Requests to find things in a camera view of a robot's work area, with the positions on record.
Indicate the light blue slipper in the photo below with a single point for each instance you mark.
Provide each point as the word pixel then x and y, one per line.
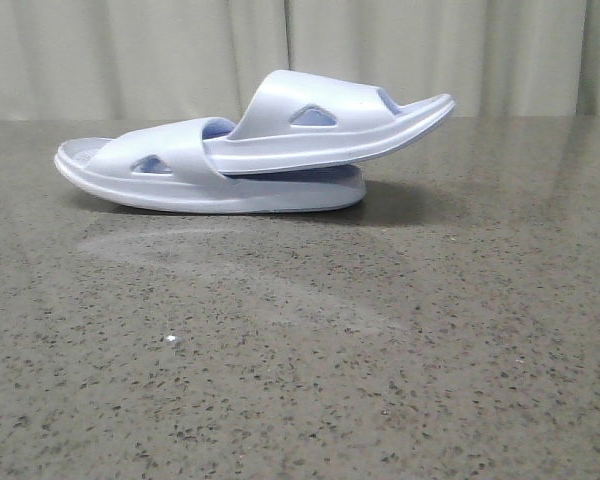
pixel 170 168
pixel 297 121

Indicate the beige curtain backdrop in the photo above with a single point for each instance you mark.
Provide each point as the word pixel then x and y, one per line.
pixel 89 60

